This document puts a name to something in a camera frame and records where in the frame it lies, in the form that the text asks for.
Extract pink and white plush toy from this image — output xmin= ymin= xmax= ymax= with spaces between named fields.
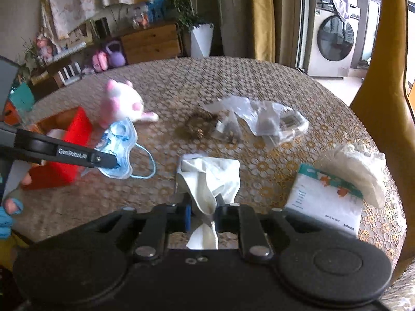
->
xmin=97 ymin=78 xmax=159 ymax=128

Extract wooden drawer cabinet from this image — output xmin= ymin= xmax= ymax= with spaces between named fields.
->
xmin=120 ymin=23 xmax=183 ymax=65

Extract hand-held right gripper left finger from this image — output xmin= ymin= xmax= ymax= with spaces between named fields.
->
xmin=92 ymin=202 xmax=192 ymax=263

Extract white angular planter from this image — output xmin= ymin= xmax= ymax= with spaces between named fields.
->
xmin=190 ymin=23 xmax=215 ymax=59

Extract cream crumpled towel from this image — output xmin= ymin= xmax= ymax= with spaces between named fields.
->
xmin=315 ymin=143 xmax=388 ymax=208

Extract orange plastic object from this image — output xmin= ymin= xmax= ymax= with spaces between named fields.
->
xmin=2 ymin=101 xmax=24 ymax=127

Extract yellow curtain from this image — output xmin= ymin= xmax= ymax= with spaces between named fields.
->
xmin=250 ymin=0 xmax=277 ymax=63

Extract white and teal tissue pack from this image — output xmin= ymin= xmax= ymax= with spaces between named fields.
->
xmin=283 ymin=164 xmax=364 ymax=236

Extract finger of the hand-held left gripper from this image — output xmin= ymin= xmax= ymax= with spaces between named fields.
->
xmin=0 ymin=126 xmax=118 ymax=169

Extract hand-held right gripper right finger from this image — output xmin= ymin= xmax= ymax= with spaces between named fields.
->
xmin=215 ymin=202 xmax=313 ymax=264

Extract dark brown tray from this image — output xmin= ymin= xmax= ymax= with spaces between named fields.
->
xmin=20 ymin=106 xmax=98 ymax=191

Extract green leafy plant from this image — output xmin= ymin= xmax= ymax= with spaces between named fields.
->
xmin=150 ymin=0 xmax=213 ymax=34

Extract teal plastic object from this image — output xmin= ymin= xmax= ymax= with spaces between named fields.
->
xmin=9 ymin=82 xmax=36 ymax=112

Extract blue bottles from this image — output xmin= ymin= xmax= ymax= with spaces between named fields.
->
xmin=145 ymin=0 xmax=171 ymax=20

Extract wooden sideboard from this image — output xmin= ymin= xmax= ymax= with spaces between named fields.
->
xmin=27 ymin=47 xmax=101 ymax=99

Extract person's left hand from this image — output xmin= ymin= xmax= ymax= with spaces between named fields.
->
xmin=0 ymin=172 xmax=33 ymax=241

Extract brown fuzzy object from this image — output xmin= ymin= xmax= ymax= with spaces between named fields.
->
xmin=177 ymin=113 xmax=215 ymax=140

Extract clear bag with white cord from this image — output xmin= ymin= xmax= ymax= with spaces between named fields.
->
xmin=248 ymin=100 xmax=310 ymax=145

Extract toy figures on cabinet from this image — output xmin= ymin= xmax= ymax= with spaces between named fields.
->
xmin=130 ymin=6 xmax=152 ymax=30

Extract clear bag with brown bits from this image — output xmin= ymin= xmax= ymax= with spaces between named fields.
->
xmin=203 ymin=96 xmax=252 ymax=144

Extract white washing machine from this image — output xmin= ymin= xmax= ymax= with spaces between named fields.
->
xmin=306 ymin=0 xmax=361 ymax=79

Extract white router with antennas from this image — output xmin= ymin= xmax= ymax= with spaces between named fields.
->
xmin=61 ymin=62 xmax=82 ymax=85

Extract purple kettlebell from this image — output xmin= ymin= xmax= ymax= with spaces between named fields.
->
xmin=104 ymin=40 xmax=127 ymax=67

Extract blue face mask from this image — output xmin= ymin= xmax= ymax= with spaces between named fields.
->
xmin=81 ymin=118 xmax=157 ymax=180

